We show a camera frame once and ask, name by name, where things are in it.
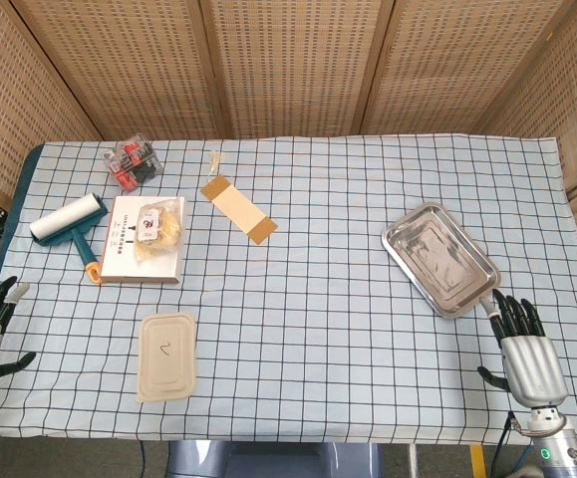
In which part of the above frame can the beige pulp container lid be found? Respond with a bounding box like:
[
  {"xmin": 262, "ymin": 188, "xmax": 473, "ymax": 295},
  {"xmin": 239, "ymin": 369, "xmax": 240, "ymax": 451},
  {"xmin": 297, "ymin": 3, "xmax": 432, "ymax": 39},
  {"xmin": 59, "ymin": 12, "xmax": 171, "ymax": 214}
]
[{"xmin": 136, "ymin": 312, "xmax": 198, "ymax": 403}]

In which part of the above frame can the bread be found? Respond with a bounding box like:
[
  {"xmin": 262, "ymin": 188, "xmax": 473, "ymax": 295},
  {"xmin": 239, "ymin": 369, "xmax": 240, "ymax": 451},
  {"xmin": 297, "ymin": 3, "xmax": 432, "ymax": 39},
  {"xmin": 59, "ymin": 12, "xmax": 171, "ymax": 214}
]
[{"xmin": 135, "ymin": 197, "xmax": 188, "ymax": 260}]

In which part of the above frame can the clear box of binder clips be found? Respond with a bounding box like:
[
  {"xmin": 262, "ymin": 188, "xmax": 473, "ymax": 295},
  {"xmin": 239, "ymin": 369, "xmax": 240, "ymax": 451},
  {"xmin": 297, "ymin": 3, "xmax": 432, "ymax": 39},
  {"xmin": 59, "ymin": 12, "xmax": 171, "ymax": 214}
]
[{"xmin": 102, "ymin": 131, "xmax": 163, "ymax": 194}]

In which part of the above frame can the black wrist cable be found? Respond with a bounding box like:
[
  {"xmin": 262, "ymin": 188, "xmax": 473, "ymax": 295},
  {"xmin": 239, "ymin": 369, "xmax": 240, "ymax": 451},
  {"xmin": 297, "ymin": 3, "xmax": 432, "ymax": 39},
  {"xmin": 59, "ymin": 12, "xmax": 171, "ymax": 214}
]
[{"xmin": 495, "ymin": 411, "xmax": 533, "ymax": 478}]

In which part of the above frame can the woven bamboo folding screen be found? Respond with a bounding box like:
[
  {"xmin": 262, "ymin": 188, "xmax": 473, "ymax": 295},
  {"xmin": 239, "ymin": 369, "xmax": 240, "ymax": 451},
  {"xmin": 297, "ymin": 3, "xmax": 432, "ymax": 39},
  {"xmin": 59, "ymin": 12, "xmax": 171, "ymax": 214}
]
[{"xmin": 0, "ymin": 0, "xmax": 577, "ymax": 320}]

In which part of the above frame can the dark teal table padding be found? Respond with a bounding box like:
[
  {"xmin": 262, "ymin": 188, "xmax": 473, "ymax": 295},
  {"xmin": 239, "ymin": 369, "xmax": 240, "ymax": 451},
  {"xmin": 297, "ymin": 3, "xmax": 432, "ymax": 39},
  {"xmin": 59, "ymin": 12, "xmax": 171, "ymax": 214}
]
[{"xmin": 0, "ymin": 143, "xmax": 45, "ymax": 280}]

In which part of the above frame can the tan bookmark with tassel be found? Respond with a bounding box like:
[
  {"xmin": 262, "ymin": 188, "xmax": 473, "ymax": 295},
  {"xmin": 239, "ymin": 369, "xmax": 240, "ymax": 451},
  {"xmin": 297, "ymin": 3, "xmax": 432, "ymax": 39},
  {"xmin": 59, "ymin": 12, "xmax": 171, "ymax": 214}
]
[{"xmin": 200, "ymin": 150, "xmax": 279, "ymax": 246}]

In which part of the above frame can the teal lint roller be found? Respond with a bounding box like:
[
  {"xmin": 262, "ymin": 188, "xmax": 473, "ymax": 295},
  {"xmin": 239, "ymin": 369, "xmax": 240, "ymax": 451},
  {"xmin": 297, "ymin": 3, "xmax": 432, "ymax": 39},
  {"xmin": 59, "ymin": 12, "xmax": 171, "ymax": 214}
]
[{"xmin": 29, "ymin": 193, "xmax": 109, "ymax": 285}]

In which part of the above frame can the yellow floor tape strip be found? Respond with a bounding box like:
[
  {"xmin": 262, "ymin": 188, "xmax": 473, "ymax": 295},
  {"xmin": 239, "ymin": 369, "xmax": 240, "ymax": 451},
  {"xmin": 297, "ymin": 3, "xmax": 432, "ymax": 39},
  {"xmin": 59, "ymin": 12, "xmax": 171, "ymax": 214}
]
[{"xmin": 469, "ymin": 444, "xmax": 486, "ymax": 478}]

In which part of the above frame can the blue checked tablecloth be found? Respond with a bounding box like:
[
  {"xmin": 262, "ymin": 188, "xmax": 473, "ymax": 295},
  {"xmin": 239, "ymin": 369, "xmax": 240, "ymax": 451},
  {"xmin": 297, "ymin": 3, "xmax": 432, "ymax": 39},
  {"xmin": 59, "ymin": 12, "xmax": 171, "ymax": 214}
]
[{"xmin": 0, "ymin": 132, "xmax": 577, "ymax": 445}]

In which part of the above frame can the white flat product box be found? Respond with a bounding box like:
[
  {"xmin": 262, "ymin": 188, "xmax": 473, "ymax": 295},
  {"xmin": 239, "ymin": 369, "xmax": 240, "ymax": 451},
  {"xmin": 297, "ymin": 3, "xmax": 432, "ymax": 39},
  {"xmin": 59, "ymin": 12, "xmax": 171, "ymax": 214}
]
[{"xmin": 99, "ymin": 194, "xmax": 186, "ymax": 286}]

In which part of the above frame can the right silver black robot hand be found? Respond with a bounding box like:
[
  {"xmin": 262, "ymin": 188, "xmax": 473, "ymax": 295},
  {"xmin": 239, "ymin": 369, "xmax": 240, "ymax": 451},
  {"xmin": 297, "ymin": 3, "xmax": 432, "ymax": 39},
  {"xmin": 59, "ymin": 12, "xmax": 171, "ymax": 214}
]
[{"xmin": 476, "ymin": 288, "xmax": 569, "ymax": 408}]

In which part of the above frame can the rectangular metal tray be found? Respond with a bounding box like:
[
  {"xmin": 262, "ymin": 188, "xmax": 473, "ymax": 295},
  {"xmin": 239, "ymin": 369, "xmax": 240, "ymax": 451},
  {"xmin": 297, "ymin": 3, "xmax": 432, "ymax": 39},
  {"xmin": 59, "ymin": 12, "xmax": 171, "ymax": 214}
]
[{"xmin": 381, "ymin": 201, "xmax": 502, "ymax": 319}]

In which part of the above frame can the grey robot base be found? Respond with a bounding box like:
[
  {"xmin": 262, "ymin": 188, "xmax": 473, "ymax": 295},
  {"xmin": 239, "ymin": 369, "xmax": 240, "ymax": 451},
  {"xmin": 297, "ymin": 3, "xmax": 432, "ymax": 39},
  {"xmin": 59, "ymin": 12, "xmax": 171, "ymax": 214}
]
[{"xmin": 166, "ymin": 440, "xmax": 384, "ymax": 478}]

